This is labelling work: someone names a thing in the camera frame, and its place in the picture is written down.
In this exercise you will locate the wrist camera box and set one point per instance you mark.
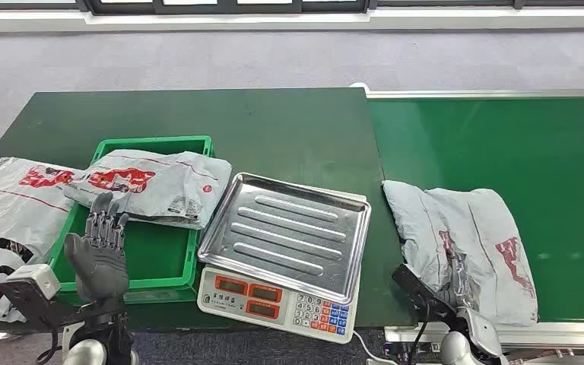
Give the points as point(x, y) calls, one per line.
point(32, 282)
point(415, 292)

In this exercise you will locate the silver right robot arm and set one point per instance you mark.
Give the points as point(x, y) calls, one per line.
point(466, 340)

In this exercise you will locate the grey package with red print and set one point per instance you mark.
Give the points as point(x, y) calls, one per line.
point(171, 181)

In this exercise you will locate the green conveyor belt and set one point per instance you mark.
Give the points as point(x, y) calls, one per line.
point(524, 146)

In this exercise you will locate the steel weighing tray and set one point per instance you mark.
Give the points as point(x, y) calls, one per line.
point(287, 232)

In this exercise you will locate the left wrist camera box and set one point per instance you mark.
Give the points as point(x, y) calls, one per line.
point(32, 282)

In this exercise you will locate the green plastic basket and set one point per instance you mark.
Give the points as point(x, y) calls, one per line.
point(158, 252)

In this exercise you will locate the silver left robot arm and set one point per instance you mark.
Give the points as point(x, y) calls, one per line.
point(95, 337)

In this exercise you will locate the white package with black letters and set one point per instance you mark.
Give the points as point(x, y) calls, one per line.
point(10, 211)

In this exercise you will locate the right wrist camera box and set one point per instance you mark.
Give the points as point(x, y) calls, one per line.
point(415, 292)

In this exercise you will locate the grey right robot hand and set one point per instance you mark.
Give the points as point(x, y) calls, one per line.
point(459, 282)

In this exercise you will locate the white electronic scale body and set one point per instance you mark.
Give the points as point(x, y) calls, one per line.
point(272, 307)

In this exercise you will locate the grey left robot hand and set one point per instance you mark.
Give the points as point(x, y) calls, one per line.
point(99, 262)

